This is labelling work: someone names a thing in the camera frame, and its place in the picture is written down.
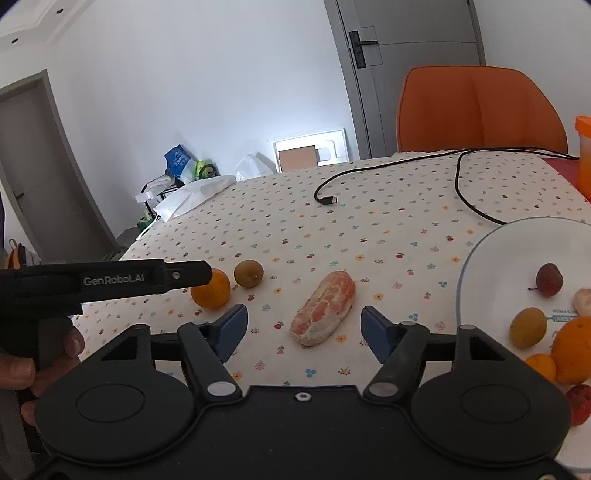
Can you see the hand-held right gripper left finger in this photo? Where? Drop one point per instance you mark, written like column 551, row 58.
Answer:
column 233, row 330

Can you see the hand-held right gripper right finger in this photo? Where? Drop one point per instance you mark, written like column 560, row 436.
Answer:
column 376, row 334

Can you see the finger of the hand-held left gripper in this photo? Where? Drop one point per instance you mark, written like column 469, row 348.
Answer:
column 189, row 274

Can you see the small orange tangerine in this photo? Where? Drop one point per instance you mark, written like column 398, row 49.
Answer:
column 213, row 293

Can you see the peeled tangerine piece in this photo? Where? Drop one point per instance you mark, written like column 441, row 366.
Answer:
column 323, row 314

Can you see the brown-green longan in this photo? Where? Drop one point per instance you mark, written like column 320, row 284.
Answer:
column 248, row 273
column 527, row 327

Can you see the white plate with blue rim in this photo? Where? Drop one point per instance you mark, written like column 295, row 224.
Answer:
column 489, row 277

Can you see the tiny orange kumquat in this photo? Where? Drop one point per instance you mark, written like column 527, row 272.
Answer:
column 541, row 365

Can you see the dark red plum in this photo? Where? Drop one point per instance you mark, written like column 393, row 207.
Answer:
column 548, row 279

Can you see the large orange tangerine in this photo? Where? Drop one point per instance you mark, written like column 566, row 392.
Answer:
column 572, row 350

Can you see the peeled whole tangerine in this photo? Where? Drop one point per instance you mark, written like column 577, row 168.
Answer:
column 583, row 302

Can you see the small red fruit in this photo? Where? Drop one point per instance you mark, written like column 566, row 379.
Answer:
column 579, row 404

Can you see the person's left hand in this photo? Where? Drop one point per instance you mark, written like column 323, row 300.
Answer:
column 18, row 369

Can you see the orange bag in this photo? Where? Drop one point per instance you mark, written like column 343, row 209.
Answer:
column 14, row 254

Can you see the white plastic bag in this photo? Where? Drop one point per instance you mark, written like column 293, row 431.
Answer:
column 194, row 196

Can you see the black metal rack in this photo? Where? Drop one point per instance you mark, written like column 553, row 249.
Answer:
column 154, row 187

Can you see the floral printed tablecloth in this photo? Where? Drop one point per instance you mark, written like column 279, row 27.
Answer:
column 369, row 230

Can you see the green packet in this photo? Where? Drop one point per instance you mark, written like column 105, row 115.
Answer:
column 206, row 170

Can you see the blue bag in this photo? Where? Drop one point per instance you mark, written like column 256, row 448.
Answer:
column 178, row 159

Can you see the brown door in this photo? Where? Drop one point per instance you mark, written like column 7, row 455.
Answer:
column 41, row 170

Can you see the clear plastic bag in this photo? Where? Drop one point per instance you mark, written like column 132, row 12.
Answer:
column 251, row 167

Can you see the grey door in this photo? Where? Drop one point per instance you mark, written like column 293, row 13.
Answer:
column 406, row 92

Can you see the orange chair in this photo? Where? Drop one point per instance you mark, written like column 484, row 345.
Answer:
column 480, row 110

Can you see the orange lidded cup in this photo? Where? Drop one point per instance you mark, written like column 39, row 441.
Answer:
column 583, row 157

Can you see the white picture frame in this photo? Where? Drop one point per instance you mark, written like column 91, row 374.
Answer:
column 304, row 154

